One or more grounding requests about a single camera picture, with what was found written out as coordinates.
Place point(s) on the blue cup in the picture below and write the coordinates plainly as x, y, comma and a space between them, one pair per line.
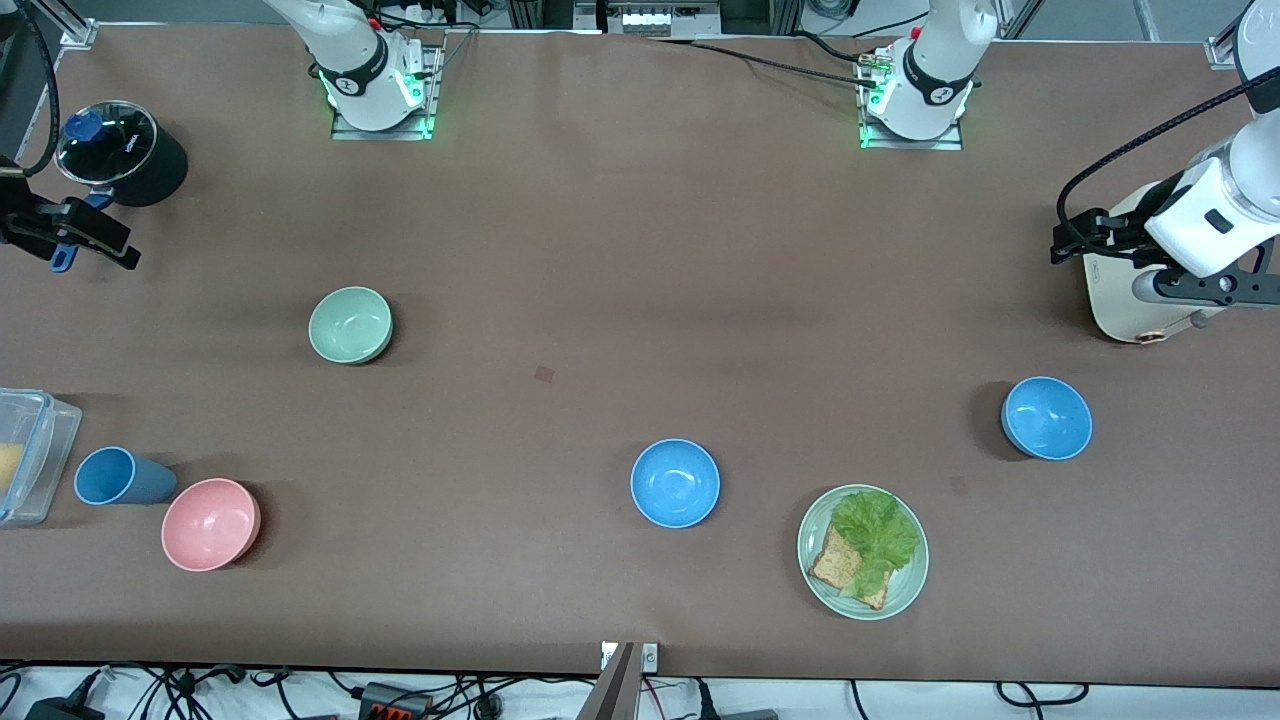
120, 478

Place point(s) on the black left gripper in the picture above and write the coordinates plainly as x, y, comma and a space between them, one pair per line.
1131, 229

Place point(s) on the blue bowl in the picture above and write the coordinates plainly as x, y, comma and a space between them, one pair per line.
1047, 418
675, 483

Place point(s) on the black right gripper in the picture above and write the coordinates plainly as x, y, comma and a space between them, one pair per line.
22, 226

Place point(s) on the aluminium frame corner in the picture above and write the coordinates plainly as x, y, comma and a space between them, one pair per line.
1225, 52
80, 32

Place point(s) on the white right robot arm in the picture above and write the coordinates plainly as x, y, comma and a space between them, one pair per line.
355, 70

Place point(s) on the grey camera stand pole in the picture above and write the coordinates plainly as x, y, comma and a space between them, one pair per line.
610, 690

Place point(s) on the green lettuce leaf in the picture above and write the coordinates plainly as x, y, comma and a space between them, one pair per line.
878, 535

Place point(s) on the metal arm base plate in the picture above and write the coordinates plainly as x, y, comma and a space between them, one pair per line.
945, 143
432, 100

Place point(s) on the black power strip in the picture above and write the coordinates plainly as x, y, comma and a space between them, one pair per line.
395, 702

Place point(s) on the black pot with glass lid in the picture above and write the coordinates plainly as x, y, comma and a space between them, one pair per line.
150, 165

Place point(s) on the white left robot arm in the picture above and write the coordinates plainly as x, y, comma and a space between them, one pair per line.
935, 70

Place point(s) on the yellow food block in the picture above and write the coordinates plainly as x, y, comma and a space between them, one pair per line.
8, 470

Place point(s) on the clear plastic container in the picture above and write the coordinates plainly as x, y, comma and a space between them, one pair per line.
45, 450

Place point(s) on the pink bowl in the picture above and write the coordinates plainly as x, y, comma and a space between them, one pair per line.
210, 525

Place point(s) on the light green plate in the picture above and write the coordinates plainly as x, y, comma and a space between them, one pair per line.
905, 590

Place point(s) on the brown bread slice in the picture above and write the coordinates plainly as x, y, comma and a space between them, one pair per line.
832, 565

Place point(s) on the black power adapter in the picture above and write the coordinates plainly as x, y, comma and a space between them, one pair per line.
65, 710

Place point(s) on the grey control box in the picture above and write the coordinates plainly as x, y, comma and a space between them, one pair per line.
660, 15

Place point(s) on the white toaster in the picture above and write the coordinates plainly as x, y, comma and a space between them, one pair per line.
1125, 305

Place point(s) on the silver stand clamp bracket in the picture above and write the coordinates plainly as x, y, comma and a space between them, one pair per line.
648, 657

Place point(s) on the light green bowl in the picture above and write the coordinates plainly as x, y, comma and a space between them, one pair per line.
350, 325

